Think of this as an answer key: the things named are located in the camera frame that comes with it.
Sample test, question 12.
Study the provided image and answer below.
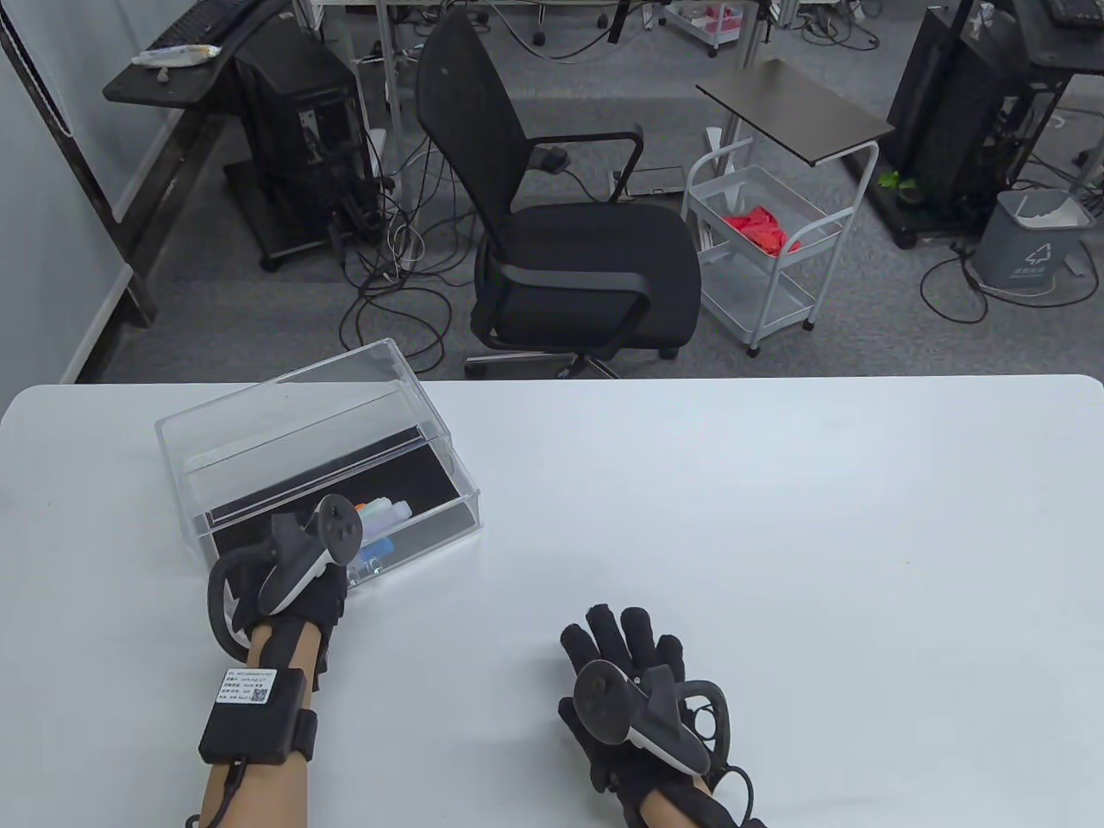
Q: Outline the person's left hand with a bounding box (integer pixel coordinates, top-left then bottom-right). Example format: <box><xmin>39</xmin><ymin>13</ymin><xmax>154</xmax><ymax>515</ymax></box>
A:
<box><xmin>226</xmin><ymin>511</ymin><xmax>350</xmax><ymax>656</ymax></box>

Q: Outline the person's right hand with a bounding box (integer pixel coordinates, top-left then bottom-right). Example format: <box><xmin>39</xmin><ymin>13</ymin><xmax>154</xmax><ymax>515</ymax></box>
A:
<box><xmin>558</xmin><ymin>605</ymin><xmax>734</xmax><ymax>812</ymax></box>

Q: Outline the clear acrylic drawer box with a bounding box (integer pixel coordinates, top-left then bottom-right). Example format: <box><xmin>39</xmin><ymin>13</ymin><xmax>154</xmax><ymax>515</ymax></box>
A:
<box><xmin>155</xmin><ymin>338</ymin><xmax>482</xmax><ymax>641</ymax></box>

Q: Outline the person's left forearm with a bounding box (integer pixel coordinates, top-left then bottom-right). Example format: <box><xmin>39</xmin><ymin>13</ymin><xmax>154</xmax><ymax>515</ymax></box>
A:
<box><xmin>200</xmin><ymin>621</ymin><xmax>327</xmax><ymax>828</ymax></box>

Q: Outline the person's right forearm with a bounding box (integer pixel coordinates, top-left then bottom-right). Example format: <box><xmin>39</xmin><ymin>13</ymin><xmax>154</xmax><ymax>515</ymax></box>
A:
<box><xmin>643</xmin><ymin>781</ymin><xmax>725</xmax><ymax>828</ymax></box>

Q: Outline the black and white controller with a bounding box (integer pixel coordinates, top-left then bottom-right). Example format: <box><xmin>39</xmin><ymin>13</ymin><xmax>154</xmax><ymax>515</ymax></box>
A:
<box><xmin>574</xmin><ymin>660</ymin><xmax>734</xmax><ymax>777</ymax></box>
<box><xmin>207</xmin><ymin>494</ymin><xmax>361</xmax><ymax>648</ymax></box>

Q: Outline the white rolling cart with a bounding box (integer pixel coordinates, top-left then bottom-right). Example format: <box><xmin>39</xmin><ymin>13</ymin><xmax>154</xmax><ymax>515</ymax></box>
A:
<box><xmin>681</xmin><ymin>138</ymin><xmax>881</xmax><ymax>358</ymax></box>

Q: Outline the black office chair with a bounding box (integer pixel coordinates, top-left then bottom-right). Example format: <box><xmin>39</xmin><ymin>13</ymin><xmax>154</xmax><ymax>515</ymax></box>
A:
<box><xmin>416</xmin><ymin>9</ymin><xmax>703</xmax><ymax>380</ymax></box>

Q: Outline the red cloth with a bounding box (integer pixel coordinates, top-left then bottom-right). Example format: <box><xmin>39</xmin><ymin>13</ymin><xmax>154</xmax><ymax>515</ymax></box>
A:
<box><xmin>723</xmin><ymin>204</ymin><xmax>801</xmax><ymax>256</ymax></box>

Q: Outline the black computer tower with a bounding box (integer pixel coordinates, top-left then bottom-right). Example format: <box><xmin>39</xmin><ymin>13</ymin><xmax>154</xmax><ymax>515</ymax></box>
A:
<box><xmin>223</xmin><ymin>22</ymin><xmax>389</xmax><ymax>273</ymax></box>
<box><xmin>887</xmin><ymin>7</ymin><xmax>1032</xmax><ymax>221</ymax></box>

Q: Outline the gray trash bin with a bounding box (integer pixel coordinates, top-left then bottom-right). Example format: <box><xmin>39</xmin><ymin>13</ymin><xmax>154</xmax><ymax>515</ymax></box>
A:
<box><xmin>973</xmin><ymin>189</ymin><xmax>1095</xmax><ymax>290</ymax></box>

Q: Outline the dark brown side table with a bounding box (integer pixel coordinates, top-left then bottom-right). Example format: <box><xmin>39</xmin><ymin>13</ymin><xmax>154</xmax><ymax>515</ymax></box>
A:
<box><xmin>696</xmin><ymin>59</ymin><xmax>895</xmax><ymax>166</ymax></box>

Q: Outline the white tube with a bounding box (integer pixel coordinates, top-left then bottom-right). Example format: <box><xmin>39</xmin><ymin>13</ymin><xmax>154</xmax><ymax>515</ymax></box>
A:
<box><xmin>131</xmin><ymin>43</ymin><xmax>223</xmax><ymax>68</ymax></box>

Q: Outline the small white cart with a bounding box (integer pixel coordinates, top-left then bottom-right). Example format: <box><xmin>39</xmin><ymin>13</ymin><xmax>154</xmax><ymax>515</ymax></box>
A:
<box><xmin>662</xmin><ymin>0</ymin><xmax>751</xmax><ymax>58</ymax></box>

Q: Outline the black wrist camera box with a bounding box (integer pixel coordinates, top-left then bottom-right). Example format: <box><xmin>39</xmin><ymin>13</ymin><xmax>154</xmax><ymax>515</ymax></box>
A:
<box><xmin>198</xmin><ymin>666</ymin><xmax>318</xmax><ymax>765</ymax></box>

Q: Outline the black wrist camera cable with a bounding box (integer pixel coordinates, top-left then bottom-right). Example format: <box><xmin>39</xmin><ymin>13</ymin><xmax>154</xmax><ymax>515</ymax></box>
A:
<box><xmin>184</xmin><ymin>757</ymin><xmax>249</xmax><ymax>828</ymax></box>

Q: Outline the tangle of floor cables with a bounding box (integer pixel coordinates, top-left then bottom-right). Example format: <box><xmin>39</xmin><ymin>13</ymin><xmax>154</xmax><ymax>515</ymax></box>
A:
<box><xmin>328</xmin><ymin>129</ymin><xmax>454</xmax><ymax>376</ymax></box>

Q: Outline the black metal frame post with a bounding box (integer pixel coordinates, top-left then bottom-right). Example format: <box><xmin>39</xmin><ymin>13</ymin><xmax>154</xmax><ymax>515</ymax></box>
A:
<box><xmin>0</xmin><ymin>13</ymin><xmax>158</xmax><ymax>329</ymax></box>

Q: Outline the black looped cable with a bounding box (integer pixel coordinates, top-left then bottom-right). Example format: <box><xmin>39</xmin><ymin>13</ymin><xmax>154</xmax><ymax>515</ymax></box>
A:
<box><xmin>919</xmin><ymin>250</ymin><xmax>1101</xmax><ymax>324</ymax></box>

